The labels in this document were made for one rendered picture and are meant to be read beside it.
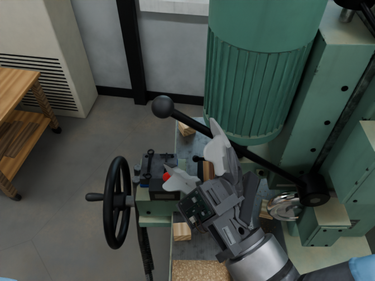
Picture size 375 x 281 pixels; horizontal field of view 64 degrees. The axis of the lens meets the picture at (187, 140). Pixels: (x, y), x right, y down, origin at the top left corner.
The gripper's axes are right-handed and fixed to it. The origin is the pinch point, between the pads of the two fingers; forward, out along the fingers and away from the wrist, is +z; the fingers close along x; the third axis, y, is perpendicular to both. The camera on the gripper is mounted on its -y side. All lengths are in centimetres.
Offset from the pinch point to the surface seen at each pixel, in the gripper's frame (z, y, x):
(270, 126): -5.4, -14.0, -7.4
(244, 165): -7.8, -22.8, 8.9
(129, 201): 3.5, -13.2, 46.2
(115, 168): 12.4, -9.1, 37.3
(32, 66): 128, -50, 123
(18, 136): 93, -32, 148
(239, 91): 1.4, -5.4, -11.0
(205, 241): -18.2, -14.9, 27.5
